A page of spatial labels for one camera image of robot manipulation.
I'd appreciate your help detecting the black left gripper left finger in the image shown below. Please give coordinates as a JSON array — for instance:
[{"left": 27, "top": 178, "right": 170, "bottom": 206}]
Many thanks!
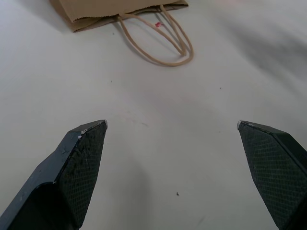
[{"left": 0, "top": 119, "right": 108, "bottom": 230}]

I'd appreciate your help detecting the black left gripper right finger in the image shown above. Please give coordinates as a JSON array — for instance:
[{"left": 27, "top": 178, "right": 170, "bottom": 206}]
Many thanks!
[{"left": 236, "top": 120, "right": 307, "bottom": 230}]

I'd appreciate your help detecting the brown paper bag with handles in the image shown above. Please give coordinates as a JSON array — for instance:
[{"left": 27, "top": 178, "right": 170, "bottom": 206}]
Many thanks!
[{"left": 49, "top": 0, "right": 194, "bottom": 67}]

